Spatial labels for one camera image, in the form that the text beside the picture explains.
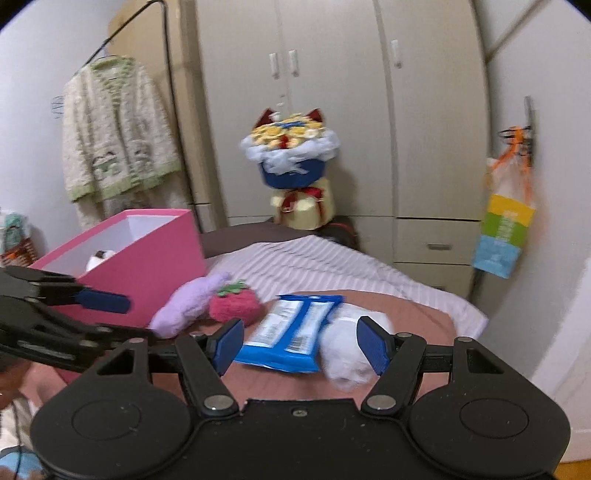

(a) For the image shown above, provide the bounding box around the purple plush glove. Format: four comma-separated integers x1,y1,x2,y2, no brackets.
148,272,232,337

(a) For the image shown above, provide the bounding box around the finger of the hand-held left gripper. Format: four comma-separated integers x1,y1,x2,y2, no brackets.
0,265,133,316
0,295,160,372

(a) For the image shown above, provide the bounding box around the pink striped blanket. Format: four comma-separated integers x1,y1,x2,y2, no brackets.
25,288,462,411

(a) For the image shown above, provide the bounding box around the black wall hook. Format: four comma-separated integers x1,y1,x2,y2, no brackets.
499,96,536,158

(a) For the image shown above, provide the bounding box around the beige wardrobe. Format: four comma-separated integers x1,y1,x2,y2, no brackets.
191,0,492,289

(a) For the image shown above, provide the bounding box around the colourful paper gift bag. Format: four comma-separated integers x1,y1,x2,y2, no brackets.
472,157,537,280

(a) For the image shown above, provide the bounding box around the light wooden board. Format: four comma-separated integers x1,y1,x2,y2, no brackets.
106,0,204,213

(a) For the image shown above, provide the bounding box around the pink strawberry plush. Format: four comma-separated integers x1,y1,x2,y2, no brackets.
209,280,262,324

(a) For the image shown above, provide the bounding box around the black clothes rack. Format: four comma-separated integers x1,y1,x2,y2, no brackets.
69,0,204,232

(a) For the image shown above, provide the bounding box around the pink cardboard box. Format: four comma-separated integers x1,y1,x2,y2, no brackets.
28,209,206,328

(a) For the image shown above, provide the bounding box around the blue wet wipes pack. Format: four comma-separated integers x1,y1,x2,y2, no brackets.
233,294,345,374

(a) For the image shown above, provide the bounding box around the cream and green fluffy cardigan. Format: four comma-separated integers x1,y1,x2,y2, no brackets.
62,55,182,229

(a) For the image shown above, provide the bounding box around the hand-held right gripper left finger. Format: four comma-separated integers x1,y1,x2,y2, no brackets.
90,318,245,418

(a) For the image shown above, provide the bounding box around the white striped bed sheet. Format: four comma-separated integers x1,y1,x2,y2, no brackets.
205,235,489,337

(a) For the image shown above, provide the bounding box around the dark brown bed cover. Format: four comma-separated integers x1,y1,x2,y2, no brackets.
199,216,358,259

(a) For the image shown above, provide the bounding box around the flower bouquet with blue wrap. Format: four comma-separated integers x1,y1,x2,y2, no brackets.
239,107,342,232

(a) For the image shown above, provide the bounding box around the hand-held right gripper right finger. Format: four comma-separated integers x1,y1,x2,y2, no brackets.
356,316,506,418

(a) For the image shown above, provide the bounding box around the white bath pouf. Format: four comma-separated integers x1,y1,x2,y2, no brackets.
318,307,395,393

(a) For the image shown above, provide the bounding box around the wicker basket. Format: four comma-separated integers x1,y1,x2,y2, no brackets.
0,210,38,269

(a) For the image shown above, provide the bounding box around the white and brown plush toy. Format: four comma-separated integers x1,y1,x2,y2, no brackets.
87,250,116,271

